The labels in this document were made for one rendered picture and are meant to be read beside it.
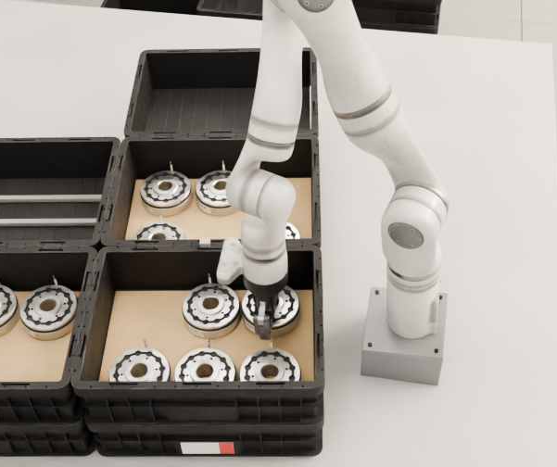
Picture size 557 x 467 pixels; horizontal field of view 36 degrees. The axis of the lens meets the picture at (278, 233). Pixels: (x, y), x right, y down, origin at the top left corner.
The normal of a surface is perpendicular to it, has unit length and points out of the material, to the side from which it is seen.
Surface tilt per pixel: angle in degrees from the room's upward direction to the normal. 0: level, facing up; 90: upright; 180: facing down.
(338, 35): 75
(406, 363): 90
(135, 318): 0
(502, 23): 0
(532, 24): 0
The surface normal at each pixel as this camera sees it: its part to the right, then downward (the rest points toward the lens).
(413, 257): -0.29, 0.77
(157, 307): -0.03, -0.68
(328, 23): 0.30, 0.51
